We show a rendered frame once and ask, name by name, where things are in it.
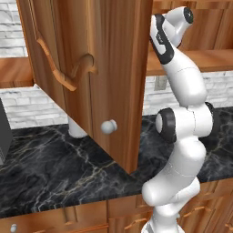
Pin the grey wall outlet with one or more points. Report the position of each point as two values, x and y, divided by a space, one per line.
160 83

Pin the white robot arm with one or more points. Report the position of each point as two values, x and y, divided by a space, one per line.
185 170

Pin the silver round drawer knob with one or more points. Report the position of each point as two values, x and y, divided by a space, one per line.
13 228

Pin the wooden drawer front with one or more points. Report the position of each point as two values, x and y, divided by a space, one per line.
215 197
54 220
127 212

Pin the silver round door knob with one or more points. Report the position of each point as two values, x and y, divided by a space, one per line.
108 126

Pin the wooden wall cabinets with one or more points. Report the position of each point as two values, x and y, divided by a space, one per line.
212 60

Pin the wooden cabinet door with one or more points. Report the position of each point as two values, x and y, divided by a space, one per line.
118 60

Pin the wooden wall cabinet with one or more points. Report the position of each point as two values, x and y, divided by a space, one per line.
15 72

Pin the dark grey appliance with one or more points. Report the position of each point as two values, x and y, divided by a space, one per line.
4 136

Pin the white mug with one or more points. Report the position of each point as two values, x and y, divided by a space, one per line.
75 130

